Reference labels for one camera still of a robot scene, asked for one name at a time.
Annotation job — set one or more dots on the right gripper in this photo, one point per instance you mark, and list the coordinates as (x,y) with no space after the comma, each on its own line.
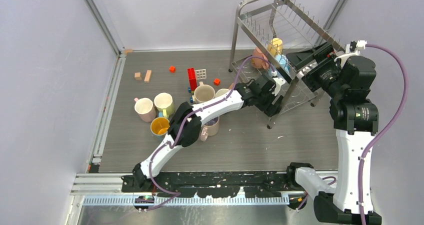
(324,54)

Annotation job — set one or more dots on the light blue cup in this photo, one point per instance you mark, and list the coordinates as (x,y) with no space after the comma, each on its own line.
(283,62)

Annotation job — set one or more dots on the black glossy mug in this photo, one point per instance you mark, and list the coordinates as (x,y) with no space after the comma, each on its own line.
(221,92)

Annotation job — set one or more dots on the cream floral mug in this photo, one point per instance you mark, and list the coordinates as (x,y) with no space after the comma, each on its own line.
(203,93)

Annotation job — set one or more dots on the pink cup rack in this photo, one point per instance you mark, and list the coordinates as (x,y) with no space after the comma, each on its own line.
(210,128)

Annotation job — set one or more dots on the pale yellow mug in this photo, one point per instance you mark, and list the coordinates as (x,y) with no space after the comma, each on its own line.
(164,103)

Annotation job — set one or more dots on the blue patterned mug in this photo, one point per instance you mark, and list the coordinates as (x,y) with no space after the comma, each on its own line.
(159,126)

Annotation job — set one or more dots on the pink faceted mug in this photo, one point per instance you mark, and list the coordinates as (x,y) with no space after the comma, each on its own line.
(145,109)

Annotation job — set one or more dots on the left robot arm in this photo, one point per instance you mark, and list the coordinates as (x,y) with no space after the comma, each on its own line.
(185,125)

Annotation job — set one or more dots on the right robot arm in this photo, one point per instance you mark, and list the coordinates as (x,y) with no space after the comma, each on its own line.
(347,79)

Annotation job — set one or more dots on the steel dish rack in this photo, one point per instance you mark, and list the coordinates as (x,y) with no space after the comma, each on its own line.
(278,28)

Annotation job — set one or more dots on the small yellow cup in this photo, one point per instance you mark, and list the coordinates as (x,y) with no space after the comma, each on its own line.
(275,46)

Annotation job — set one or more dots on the small salmon cup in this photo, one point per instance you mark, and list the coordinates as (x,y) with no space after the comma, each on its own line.
(259,60)

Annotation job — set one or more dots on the orange cube near grid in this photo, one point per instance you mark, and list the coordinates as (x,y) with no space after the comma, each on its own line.
(217,82)

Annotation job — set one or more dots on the white window grid piece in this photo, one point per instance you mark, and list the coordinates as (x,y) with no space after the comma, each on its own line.
(200,74)

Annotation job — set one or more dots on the red duplo block tower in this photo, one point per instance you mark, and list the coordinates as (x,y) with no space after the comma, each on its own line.
(192,78)

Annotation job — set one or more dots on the orange cube far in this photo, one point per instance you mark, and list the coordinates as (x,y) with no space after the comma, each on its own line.
(172,69)

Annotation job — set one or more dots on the tan wooden block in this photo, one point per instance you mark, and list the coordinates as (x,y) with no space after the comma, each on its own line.
(148,76)

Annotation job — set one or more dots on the small tan wooden cube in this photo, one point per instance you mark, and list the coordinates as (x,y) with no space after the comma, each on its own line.
(138,76)

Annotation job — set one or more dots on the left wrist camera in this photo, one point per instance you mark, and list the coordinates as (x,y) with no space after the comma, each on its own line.
(279,81)

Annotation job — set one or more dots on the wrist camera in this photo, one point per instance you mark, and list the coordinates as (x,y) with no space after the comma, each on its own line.
(351,49)
(279,81)

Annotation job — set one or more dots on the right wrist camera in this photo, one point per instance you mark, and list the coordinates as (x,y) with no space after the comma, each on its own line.
(351,49)

